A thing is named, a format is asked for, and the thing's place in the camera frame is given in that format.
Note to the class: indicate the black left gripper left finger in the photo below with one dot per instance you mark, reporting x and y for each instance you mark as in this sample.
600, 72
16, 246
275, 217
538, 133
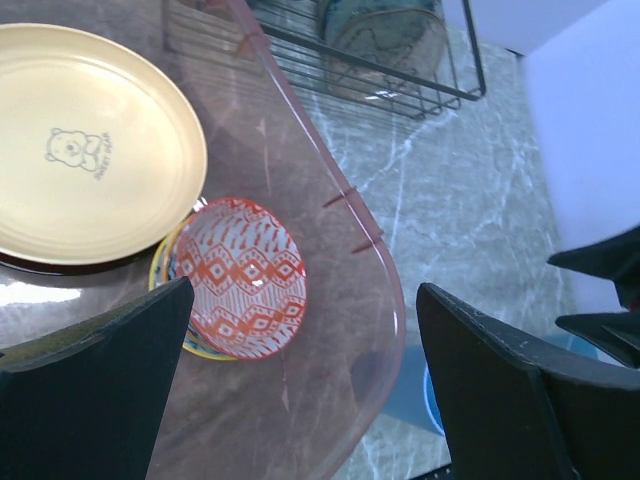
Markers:
86, 401

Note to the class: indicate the pink transparent plastic bin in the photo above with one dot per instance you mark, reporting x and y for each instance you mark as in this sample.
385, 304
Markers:
299, 413

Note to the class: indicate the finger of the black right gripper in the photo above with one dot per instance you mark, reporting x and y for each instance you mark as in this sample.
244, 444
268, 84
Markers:
617, 334
615, 258

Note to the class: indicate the yellow blue sun bowl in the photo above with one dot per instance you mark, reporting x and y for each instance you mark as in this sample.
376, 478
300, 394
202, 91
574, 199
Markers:
162, 270

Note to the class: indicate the blue plastic cup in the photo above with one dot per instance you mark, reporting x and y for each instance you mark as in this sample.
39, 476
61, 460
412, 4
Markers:
412, 399

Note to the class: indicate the metal wire dish rack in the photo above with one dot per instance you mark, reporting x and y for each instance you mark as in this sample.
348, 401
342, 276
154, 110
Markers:
291, 31

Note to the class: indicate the beige crackle plate in rack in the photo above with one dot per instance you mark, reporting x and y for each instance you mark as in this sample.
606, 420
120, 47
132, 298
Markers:
411, 41

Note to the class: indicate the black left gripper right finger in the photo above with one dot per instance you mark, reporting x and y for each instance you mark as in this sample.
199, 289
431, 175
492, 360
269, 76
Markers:
514, 406

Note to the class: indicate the red rimmed cream plate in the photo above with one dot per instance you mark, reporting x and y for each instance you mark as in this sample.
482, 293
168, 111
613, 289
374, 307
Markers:
58, 270

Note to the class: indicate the red zigzag bottom bowl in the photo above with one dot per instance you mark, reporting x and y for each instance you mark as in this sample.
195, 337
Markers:
248, 276

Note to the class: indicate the tan bottom plate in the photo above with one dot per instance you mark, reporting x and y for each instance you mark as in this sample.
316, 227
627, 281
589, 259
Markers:
102, 155

